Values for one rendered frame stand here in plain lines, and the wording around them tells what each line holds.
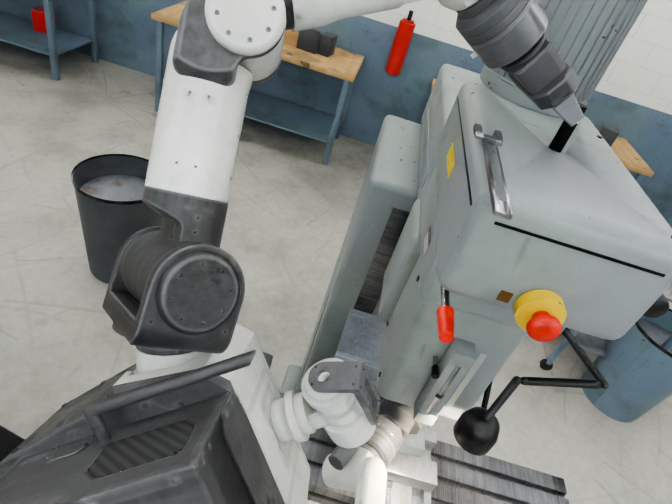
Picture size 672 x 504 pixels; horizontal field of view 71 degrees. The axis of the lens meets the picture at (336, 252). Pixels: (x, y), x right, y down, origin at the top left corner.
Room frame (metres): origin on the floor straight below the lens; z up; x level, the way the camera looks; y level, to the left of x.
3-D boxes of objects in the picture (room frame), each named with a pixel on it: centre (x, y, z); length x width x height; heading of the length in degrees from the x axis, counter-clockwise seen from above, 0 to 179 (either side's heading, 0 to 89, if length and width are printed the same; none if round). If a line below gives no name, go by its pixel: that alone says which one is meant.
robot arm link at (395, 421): (0.63, -0.23, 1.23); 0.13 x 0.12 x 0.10; 66
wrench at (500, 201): (0.56, -0.15, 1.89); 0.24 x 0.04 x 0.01; 0
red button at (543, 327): (0.46, -0.27, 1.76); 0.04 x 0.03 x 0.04; 91
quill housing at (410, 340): (0.72, -0.26, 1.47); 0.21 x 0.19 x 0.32; 91
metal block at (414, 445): (0.71, -0.33, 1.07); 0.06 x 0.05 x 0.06; 92
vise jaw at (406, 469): (0.66, -0.33, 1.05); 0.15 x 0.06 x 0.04; 92
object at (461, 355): (0.60, -0.27, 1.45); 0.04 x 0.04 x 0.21; 1
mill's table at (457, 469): (0.71, -0.21, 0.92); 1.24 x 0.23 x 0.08; 91
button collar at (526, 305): (0.48, -0.27, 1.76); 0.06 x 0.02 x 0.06; 91
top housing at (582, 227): (0.73, -0.26, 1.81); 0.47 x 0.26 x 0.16; 1
